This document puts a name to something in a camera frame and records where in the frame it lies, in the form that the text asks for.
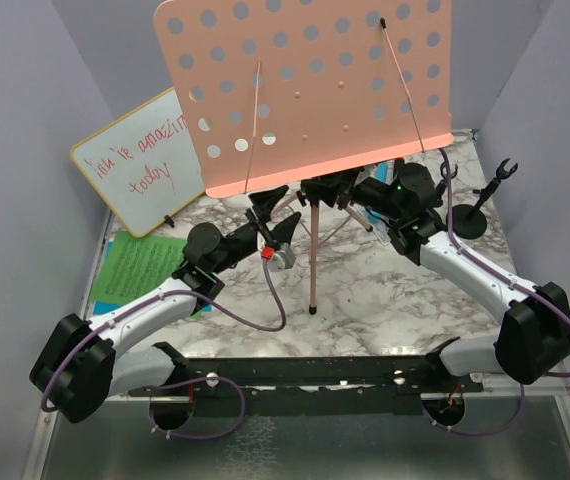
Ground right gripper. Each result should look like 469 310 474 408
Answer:
302 159 404 223

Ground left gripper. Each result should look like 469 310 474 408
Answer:
211 185 301 275

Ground black mic stand front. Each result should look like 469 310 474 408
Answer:
448 158 518 240

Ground pink music stand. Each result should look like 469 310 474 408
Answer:
153 0 455 315

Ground blue sheet music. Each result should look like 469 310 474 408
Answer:
93 240 212 319

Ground blue toy microphone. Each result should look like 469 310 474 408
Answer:
372 160 395 185

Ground green sheet music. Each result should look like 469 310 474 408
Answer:
90 231 186 305

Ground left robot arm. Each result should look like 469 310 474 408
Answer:
29 186 301 423

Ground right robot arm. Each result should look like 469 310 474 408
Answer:
337 163 570 391

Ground white remote packet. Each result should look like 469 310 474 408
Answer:
366 209 390 245

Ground yellow framed whiteboard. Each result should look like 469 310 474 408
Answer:
70 88 204 237

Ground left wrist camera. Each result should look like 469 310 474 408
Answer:
261 243 296 272

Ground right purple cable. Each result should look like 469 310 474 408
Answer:
422 147 570 437

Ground purple cable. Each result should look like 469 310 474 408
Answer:
422 147 570 437
40 254 287 441

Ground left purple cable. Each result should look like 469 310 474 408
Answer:
40 254 287 441

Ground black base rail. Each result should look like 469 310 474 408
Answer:
153 342 483 416

